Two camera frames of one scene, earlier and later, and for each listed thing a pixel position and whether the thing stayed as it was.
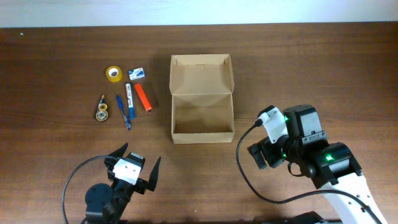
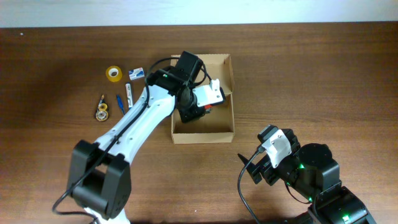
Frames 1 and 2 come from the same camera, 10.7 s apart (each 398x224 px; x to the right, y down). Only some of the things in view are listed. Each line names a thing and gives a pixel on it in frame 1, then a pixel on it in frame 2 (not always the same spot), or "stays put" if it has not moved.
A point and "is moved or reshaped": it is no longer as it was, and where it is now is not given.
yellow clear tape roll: (113, 73) stays put
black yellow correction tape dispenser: (102, 114) stays put
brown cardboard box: (203, 110) stays put
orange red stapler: (143, 97) is moved or reshaped
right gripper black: (267, 150) → (259, 168)
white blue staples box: (136, 73) stays put
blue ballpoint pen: (127, 122) stays put
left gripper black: (140, 185) → (193, 112)
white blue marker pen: (130, 100) stays put
